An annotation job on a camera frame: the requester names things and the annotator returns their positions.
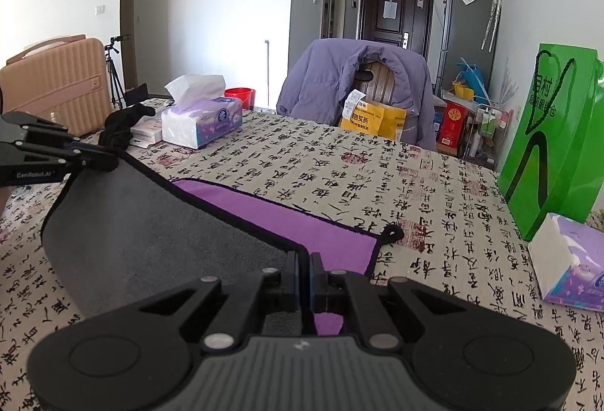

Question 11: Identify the black camera tripod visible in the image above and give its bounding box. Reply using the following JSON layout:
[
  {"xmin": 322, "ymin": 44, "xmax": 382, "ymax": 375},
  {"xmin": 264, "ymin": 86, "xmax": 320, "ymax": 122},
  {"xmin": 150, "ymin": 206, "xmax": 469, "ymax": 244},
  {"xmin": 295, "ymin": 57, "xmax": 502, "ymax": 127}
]
[{"xmin": 105, "ymin": 35, "xmax": 129, "ymax": 109}]

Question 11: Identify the dark brown entrance door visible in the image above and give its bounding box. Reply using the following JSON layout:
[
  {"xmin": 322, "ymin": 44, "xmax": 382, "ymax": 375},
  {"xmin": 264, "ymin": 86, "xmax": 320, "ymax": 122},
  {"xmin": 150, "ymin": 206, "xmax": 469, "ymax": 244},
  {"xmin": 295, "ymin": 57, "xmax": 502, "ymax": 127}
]
[{"xmin": 358, "ymin": 0, "xmax": 434, "ymax": 59}]

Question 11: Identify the red plastic bucket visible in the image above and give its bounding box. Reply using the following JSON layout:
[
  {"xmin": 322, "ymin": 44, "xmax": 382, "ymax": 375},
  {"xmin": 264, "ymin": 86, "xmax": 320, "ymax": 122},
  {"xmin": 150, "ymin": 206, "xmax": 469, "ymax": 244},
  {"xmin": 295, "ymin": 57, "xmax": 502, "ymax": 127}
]
[{"xmin": 224, "ymin": 87, "xmax": 256, "ymax": 111}]

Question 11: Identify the black cloth bundle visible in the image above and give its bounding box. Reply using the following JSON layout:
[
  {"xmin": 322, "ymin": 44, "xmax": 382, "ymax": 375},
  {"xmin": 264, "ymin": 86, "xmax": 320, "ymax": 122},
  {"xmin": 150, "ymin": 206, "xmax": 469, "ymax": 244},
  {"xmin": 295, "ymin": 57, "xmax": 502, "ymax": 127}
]
[{"xmin": 98, "ymin": 103, "xmax": 156, "ymax": 150}]

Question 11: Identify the green paper shopping bag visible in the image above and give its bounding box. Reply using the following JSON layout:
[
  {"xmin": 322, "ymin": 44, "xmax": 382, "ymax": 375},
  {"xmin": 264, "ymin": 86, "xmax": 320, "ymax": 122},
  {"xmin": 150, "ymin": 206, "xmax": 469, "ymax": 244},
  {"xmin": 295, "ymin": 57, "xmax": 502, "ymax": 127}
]
[{"xmin": 498, "ymin": 43, "xmax": 603, "ymax": 241}]

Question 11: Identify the small white flat box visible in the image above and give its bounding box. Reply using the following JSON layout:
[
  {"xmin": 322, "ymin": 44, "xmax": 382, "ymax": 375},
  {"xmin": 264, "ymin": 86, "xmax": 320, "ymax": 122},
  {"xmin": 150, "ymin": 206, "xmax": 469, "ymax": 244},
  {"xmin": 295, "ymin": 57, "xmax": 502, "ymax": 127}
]
[{"xmin": 130, "ymin": 115, "xmax": 162, "ymax": 148}]

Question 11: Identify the grey refrigerator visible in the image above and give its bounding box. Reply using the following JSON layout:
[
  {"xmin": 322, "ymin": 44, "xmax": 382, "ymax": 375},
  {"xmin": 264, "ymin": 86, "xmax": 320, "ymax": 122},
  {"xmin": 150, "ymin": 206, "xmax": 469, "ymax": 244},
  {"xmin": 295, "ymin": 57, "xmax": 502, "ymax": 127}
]
[{"xmin": 435, "ymin": 0, "xmax": 496, "ymax": 93}]

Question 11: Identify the red gift box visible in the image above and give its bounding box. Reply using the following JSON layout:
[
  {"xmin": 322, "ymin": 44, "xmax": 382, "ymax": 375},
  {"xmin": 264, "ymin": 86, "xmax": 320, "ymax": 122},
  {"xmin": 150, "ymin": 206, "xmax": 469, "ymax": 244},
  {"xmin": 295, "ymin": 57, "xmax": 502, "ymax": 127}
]
[{"xmin": 437, "ymin": 101, "xmax": 468, "ymax": 154}]

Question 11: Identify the calligraphy print tablecloth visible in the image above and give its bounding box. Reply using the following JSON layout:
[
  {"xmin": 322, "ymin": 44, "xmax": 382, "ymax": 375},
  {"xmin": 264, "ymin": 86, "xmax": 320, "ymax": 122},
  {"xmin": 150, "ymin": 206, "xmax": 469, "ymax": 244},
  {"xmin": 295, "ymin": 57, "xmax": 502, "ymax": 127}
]
[{"xmin": 1, "ymin": 111, "xmax": 603, "ymax": 410}]

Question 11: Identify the wooden chair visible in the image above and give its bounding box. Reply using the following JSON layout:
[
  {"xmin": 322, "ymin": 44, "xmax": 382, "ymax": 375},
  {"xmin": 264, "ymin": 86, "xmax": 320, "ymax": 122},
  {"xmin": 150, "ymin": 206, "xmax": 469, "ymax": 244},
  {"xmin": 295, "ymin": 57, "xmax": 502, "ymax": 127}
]
[{"xmin": 354, "ymin": 62, "xmax": 395, "ymax": 105}]

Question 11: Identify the white folded umbrella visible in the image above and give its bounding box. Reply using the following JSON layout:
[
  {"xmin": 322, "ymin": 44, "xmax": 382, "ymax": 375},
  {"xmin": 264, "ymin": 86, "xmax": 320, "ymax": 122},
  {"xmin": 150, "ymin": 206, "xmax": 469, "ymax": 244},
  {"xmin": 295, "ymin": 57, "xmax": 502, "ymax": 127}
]
[{"xmin": 481, "ymin": 0, "xmax": 502, "ymax": 52}]

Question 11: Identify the purple puffer jacket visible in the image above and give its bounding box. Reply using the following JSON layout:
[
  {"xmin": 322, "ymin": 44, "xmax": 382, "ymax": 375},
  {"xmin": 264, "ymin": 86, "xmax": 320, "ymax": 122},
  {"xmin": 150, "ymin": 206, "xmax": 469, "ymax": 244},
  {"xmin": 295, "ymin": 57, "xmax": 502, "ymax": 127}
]
[{"xmin": 276, "ymin": 38, "xmax": 436, "ymax": 151}]

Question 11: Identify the yellow cardboard parcel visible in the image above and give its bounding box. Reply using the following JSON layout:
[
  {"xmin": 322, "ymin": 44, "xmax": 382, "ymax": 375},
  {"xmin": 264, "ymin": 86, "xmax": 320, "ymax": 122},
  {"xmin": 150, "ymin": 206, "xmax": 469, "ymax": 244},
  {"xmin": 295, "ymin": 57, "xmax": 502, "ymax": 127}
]
[{"xmin": 339, "ymin": 89, "xmax": 407, "ymax": 141}]

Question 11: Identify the open purple tissue box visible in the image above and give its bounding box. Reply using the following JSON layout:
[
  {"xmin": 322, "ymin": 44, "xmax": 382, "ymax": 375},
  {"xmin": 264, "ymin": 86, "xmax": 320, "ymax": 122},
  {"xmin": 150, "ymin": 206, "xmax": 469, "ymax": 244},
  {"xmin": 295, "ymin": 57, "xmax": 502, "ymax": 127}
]
[{"xmin": 162, "ymin": 75, "xmax": 243, "ymax": 149}]

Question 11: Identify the blue plastic bag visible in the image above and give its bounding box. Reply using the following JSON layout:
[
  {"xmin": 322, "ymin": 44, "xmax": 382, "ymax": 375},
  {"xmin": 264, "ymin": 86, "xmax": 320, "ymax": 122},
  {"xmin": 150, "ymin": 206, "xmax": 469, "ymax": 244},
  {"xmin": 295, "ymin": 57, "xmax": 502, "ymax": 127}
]
[{"xmin": 457, "ymin": 59, "xmax": 490, "ymax": 104}]

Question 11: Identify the purple tissue pack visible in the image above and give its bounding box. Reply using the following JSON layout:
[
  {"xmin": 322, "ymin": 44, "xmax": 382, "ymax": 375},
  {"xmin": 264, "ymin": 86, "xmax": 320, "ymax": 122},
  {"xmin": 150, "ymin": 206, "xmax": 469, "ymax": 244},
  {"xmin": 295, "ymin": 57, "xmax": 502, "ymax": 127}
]
[{"xmin": 528, "ymin": 214, "xmax": 604, "ymax": 312}]

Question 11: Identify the purple and grey towel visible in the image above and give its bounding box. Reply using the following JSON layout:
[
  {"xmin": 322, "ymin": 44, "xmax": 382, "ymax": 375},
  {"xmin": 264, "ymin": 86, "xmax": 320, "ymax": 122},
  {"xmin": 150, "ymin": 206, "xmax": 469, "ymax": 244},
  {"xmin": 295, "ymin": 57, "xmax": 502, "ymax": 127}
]
[{"xmin": 41, "ymin": 152, "xmax": 404, "ymax": 318}]

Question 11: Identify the pink hard-shell suitcase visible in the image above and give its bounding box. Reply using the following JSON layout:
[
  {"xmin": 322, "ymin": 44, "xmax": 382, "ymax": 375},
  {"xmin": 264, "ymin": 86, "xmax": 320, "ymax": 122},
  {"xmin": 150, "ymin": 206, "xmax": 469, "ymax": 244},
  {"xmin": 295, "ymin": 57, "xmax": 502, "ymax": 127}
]
[{"xmin": 0, "ymin": 35, "xmax": 112, "ymax": 136}]

